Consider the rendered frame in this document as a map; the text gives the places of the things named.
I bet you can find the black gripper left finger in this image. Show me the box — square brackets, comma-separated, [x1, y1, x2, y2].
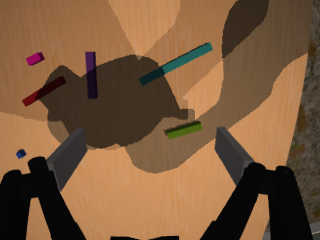
[0, 128, 88, 240]

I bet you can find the dark red rod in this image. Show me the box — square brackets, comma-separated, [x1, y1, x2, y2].
[22, 76, 67, 106]

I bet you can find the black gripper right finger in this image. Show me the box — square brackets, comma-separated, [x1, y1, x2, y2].
[200, 127, 313, 240]

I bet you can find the turquoise rod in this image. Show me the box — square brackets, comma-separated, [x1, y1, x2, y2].
[139, 42, 213, 86]

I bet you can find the short magenta block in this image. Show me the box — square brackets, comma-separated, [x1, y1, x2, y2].
[26, 52, 45, 66]

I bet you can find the purple rod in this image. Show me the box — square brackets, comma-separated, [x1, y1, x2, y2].
[85, 52, 98, 99]

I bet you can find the lime green rod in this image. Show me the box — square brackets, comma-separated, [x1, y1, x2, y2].
[167, 121, 203, 139]

